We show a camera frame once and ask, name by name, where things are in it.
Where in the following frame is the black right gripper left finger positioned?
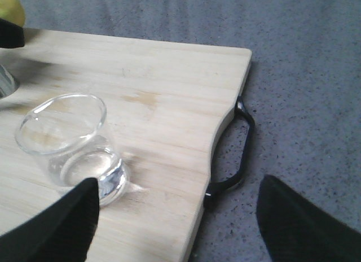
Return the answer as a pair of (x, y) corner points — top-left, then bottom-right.
(1, 178), (99, 261)

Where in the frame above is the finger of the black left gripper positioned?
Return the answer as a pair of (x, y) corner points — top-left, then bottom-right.
(0, 19), (25, 48)

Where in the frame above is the steel double jigger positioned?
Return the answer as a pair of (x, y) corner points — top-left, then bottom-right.
(0, 65), (19, 99)

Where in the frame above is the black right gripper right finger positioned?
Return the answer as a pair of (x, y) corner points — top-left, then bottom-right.
(256, 174), (360, 261)

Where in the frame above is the yellow lemon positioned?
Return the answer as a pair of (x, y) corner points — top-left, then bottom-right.
(1, 0), (25, 27)

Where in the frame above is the glass beaker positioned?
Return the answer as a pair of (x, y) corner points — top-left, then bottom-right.
(15, 93), (130, 207)

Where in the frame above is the wooden cutting board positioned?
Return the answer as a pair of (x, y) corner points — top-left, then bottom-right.
(1, 28), (252, 261)

